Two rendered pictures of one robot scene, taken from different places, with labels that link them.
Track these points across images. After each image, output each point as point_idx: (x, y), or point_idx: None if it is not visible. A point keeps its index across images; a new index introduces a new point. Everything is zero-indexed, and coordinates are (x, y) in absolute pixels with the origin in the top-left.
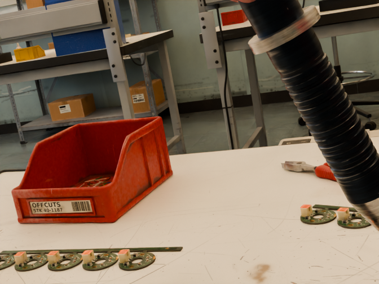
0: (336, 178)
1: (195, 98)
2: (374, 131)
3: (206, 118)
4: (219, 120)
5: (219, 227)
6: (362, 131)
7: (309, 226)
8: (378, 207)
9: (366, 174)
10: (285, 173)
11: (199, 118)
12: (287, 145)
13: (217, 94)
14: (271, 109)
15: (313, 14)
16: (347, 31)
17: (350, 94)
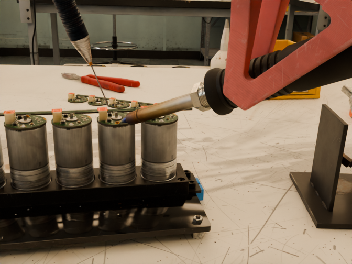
0: (65, 29)
1: (10, 45)
2: (120, 65)
3: (17, 61)
4: (27, 64)
5: (17, 101)
6: (77, 10)
7: (72, 103)
8: (81, 43)
9: (77, 28)
10: (63, 79)
11: (11, 60)
12: (67, 66)
13: (27, 44)
14: (67, 61)
15: None
16: (122, 12)
17: (122, 58)
